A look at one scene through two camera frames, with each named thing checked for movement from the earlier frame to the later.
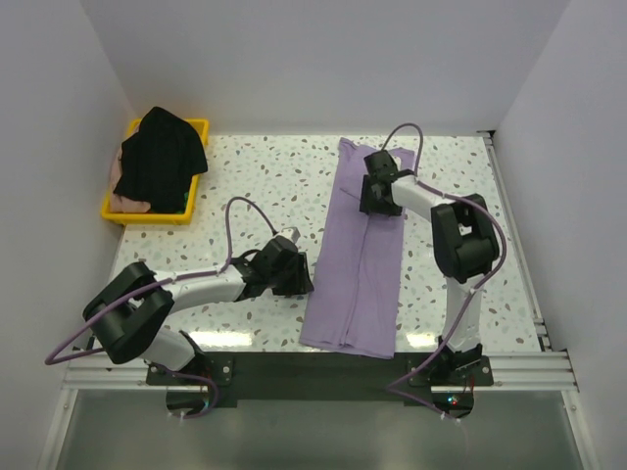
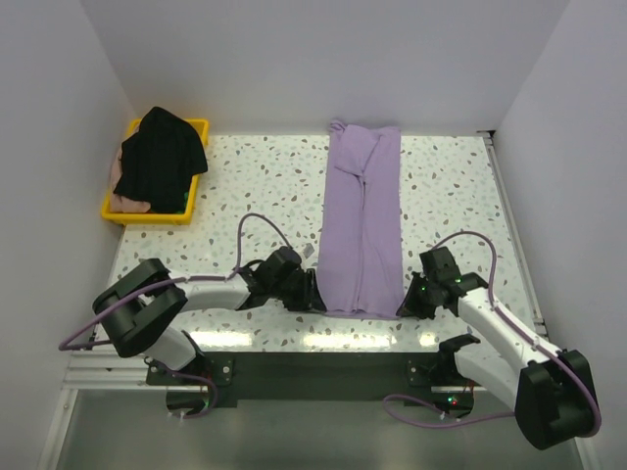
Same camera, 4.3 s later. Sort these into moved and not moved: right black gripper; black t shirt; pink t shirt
Moved: right black gripper
Not moved: black t shirt; pink t shirt
